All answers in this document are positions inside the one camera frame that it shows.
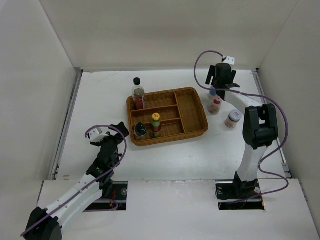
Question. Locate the woven wicker divided basket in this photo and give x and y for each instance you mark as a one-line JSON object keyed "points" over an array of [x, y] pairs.
{"points": [[182, 116]]}

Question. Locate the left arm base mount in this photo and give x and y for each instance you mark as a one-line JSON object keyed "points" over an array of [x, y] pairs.
{"points": [[115, 199]]}

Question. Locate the tall glass red-label bottle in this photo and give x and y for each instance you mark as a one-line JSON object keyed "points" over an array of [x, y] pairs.
{"points": [[138, 94]]}

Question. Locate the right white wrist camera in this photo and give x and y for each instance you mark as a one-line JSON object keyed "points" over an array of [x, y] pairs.
{"points": [[228, 60]]}

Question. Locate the aluminium table edge frame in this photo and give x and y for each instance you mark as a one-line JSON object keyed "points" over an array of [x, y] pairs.
{"points": [[99, 98]]}

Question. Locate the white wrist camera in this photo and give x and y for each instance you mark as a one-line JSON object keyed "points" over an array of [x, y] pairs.
{"points": [[95, 135], [228, 60]]}

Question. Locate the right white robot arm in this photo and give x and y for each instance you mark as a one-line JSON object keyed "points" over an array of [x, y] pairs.
{"points": [[260, 130]]}

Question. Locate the green sauce bottle yellow cap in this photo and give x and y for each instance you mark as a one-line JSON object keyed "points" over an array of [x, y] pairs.
{"points": [[156, 126]]}

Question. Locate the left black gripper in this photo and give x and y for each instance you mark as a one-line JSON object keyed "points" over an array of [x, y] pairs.
{"points": [[110, 137]]}

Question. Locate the small black-cap spice jar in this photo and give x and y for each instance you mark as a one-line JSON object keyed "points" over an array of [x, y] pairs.
{"points": [[140, 132]]}

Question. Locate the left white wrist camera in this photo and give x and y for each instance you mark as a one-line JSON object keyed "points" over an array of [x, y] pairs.
{"points": [[95, 135]]}

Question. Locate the pink-cap spice shaker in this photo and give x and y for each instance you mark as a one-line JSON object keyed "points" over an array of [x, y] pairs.
{"points": [[215, 106]]}

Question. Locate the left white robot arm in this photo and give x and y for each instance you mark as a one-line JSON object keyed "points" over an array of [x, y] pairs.
{"points": [[50, 222]]}

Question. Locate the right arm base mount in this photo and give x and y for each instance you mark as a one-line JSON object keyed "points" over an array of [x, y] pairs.
{"points": [[232, 196]]}

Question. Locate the blue-label silver-lid shaker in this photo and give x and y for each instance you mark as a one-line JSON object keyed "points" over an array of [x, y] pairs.
{"points": [[212, 93]]}

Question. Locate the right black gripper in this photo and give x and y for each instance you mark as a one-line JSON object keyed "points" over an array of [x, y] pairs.
{"points": [[212, 71]]}

